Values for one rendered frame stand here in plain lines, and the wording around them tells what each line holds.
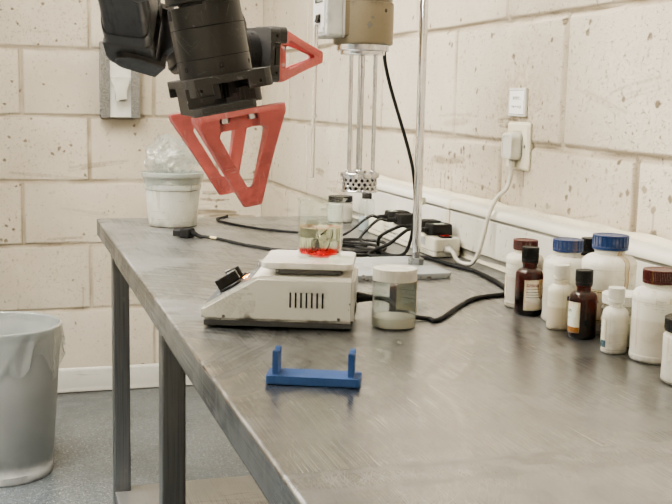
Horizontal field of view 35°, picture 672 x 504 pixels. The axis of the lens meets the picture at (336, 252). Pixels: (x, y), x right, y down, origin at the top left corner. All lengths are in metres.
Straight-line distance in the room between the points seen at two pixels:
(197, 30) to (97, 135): 2.97
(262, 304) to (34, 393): 1.65
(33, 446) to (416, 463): 2.20
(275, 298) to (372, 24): 0.60
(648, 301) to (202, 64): 0.66
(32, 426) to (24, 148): 1.14
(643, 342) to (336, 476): 0.53
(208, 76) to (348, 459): 0.34
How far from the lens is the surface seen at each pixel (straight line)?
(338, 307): 1.37
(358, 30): 1.79
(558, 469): 0.91
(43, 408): 3.01
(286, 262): 1.37
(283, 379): 1.12
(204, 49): 0.81
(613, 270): 1.41
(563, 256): 1.48
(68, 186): 3.78
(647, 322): 1.28
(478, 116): 2.11
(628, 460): 0.95
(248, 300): 1.38
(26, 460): 3.02
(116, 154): 3.79
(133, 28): 1.22
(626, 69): 1.66
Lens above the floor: 1.05
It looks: 8 degrees down
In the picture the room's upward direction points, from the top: 1 degrees clockwise
